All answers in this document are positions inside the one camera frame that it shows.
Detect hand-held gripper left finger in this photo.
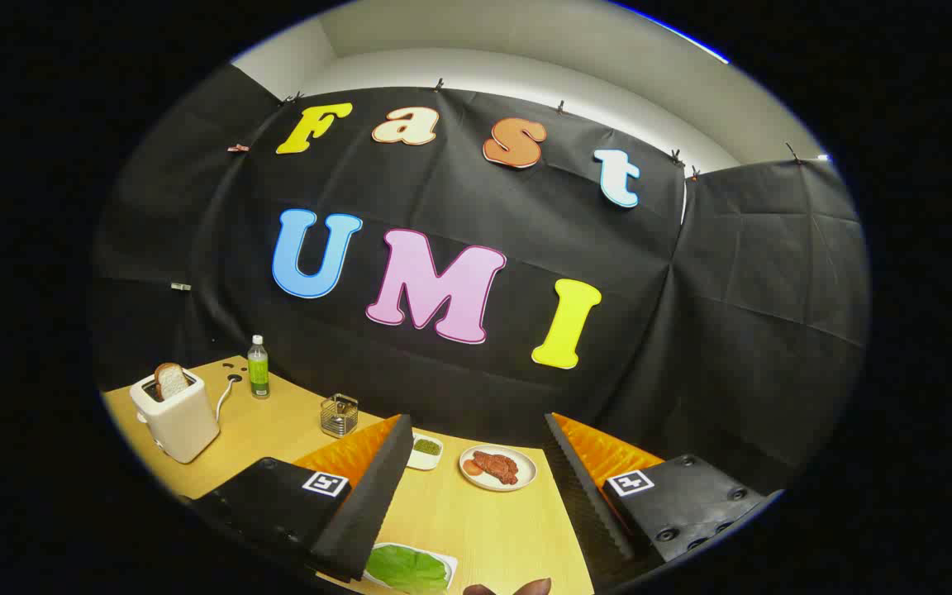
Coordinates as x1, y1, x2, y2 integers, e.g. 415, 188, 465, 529
191, 413, 415, 583

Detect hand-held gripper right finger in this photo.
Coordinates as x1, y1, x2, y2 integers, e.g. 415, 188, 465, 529
544, 412, 784, 592

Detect green lettuce leaf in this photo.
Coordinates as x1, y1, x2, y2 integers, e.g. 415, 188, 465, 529
369, 545, 450, 594

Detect white bread slice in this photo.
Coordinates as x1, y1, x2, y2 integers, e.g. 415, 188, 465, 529
154, 362, 190, 402

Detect white round plate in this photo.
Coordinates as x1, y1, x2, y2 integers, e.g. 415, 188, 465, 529
459, 445, 538, 493

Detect white divided dish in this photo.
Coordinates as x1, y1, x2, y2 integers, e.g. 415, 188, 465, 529
407, 431, 445, 472

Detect red meat slices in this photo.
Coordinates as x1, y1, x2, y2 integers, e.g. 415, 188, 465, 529
473, 450, 520, 486

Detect white leaf-shaped plate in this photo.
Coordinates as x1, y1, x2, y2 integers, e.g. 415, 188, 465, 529
360, 541, 459, 594

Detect green drink bottle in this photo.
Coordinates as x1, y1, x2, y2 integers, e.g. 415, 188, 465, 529
247, 335, 271, 400

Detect white toaster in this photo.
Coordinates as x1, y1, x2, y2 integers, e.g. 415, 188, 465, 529
129, 368, 221, 465

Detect black backdrop cloth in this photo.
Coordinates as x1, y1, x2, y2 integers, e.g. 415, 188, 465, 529
92, 64, 869, 497

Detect metal wire utensil holder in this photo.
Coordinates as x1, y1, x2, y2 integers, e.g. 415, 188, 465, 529
320, 393, 359, 438

